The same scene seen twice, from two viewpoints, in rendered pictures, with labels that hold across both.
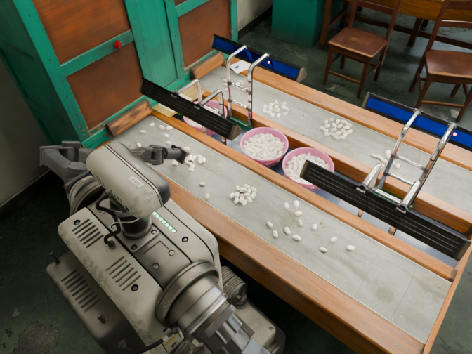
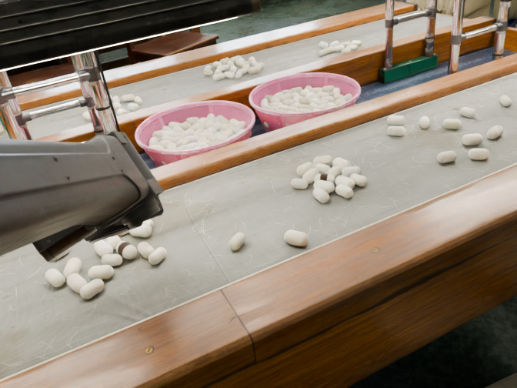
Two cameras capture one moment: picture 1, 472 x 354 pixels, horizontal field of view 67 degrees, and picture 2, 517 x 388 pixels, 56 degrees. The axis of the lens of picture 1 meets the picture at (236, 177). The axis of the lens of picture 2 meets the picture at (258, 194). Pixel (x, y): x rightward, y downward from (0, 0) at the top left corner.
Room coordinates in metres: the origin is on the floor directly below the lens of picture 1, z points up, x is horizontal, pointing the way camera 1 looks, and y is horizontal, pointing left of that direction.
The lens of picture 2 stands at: (0.89, 0.67, 1.19)
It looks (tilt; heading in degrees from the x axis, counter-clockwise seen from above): 32 degrees down; 297
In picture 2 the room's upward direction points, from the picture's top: 8 degrees counter-clockwise
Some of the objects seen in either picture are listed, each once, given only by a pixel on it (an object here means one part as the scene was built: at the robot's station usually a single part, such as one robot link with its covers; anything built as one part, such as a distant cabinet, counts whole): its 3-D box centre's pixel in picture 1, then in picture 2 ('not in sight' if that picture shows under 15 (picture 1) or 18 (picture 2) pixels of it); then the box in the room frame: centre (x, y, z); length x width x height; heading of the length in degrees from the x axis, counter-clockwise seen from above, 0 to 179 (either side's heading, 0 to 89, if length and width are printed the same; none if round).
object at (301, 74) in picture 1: (256, 55); not in sight; (1.84, -0.14, 1.08); 0.62 x 0.08 x 0.07; 50
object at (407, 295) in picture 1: (251, 200); (348, 178); (1.08, -0.07, 0.73); 1.81 x 0.30 x 0.02; 50
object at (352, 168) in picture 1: (304, 147); (236, 107); (1.47, -0.39, 0.71); 1.81 x 0.05 x 0.11; 50
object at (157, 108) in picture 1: (179, 100); not in sight; (1.88, 0.34, 0.77); 0.33 x 0.15 x 0.01; 140
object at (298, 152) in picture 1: (307, 171); (305, 109); (1.27, -0.38, 0.72); 0.27 x 0.27 x 0.10
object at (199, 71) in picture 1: (208, 65); not in sight; (2.17, 0.16, 0.83); 0.30 x 0.06 x 0.07; 140
